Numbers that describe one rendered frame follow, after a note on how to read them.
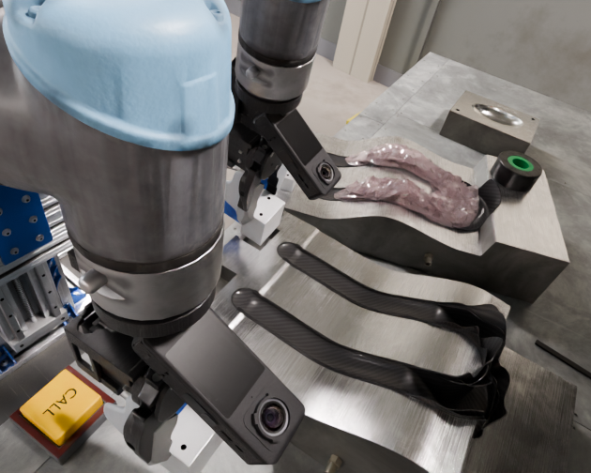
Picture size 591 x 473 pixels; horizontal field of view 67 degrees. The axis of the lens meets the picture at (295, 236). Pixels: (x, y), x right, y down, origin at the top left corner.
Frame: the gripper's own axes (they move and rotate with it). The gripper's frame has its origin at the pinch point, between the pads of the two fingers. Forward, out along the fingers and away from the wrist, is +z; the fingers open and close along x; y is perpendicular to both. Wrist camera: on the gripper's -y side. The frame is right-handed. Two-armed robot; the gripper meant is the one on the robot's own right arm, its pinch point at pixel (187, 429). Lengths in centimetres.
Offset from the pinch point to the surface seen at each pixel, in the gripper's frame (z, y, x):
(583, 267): 15, -37, -70
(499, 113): 9, -9, -107
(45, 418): 11.3, 16.1, 4.5
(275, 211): 0.0, 9.6, -28.9
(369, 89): 95, 76, -270
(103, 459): 15.0, 9.2, 3.5
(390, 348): 3.9, -12.2, -21.8
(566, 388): 8.8, -34.4, -34.7
